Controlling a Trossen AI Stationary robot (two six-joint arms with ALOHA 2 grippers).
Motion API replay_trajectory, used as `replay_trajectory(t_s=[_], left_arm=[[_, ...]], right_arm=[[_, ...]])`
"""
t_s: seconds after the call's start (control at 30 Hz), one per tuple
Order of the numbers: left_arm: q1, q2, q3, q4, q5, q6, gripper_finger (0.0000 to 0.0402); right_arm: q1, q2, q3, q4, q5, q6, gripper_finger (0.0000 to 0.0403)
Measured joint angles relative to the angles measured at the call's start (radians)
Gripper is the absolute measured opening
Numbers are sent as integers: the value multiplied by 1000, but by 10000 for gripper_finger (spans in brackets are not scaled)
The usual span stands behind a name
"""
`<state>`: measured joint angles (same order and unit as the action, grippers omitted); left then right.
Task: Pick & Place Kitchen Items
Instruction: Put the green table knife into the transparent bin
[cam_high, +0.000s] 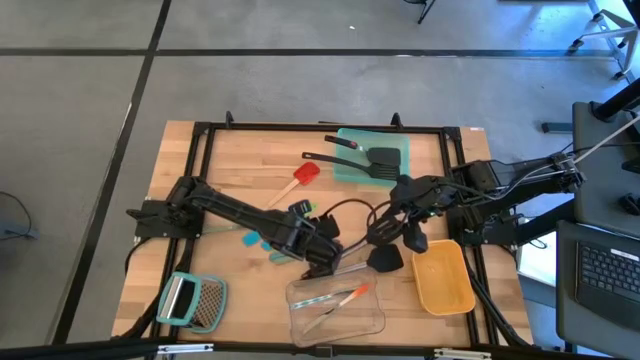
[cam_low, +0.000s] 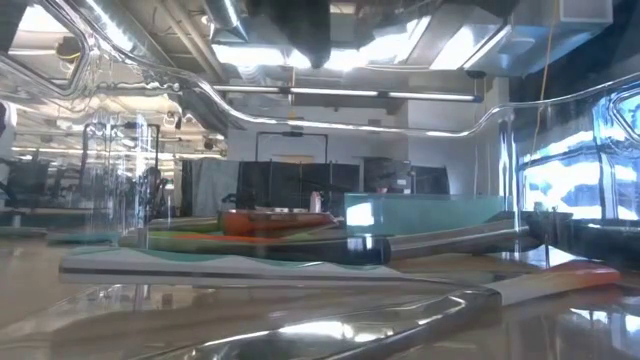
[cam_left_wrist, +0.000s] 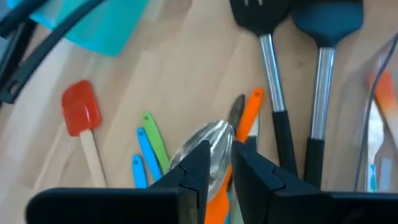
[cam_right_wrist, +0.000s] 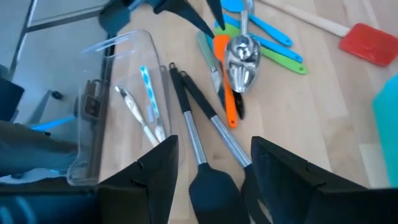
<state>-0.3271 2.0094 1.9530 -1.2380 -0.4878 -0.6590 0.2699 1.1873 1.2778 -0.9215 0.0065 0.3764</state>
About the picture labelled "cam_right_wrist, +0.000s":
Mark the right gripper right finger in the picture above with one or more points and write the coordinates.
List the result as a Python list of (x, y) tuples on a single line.
[(298, 196)]

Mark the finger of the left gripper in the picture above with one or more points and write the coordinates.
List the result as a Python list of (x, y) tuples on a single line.
[(218, 12), (183, 12)]

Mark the green silicone spatula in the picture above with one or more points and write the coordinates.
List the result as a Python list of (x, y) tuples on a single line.
[(286, 63)]

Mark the person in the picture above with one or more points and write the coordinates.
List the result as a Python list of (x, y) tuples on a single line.
[(31, 149)]

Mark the black knife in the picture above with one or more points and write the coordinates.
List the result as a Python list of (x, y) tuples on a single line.
[(239, 107)]

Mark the teal plastic container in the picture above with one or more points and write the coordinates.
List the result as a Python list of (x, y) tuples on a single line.
[(388, 130)]

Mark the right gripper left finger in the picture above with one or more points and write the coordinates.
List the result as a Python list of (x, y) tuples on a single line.
[(146, 193)]

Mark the steel scoop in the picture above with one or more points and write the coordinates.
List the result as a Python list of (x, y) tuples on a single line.
[(242, 59)]

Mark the clear plastic container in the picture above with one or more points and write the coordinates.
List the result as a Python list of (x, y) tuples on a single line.
[(124, 130)]

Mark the orange silicone spatula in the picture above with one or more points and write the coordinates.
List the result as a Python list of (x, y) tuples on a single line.
[(230, 102)]

